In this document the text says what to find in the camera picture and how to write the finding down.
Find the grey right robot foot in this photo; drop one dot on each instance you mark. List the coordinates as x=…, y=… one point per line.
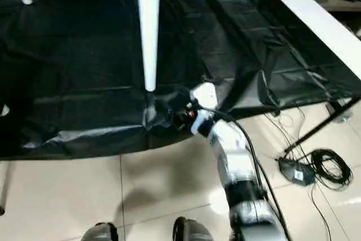
x=193, y=229

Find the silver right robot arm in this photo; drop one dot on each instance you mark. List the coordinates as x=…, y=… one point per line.
x=237, y=162

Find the white flat board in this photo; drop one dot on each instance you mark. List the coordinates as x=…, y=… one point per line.
x=321, y=23

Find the black power adapter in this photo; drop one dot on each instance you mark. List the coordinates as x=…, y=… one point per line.
x=296, y=171

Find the grey left robot foot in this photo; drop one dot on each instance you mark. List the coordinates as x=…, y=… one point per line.
x=100, y=232

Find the black plastic mat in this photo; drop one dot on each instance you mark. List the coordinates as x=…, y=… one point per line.
x=84, y=71

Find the grey robot foot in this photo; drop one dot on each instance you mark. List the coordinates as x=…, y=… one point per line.
x=193, y=229
x=100, y=232

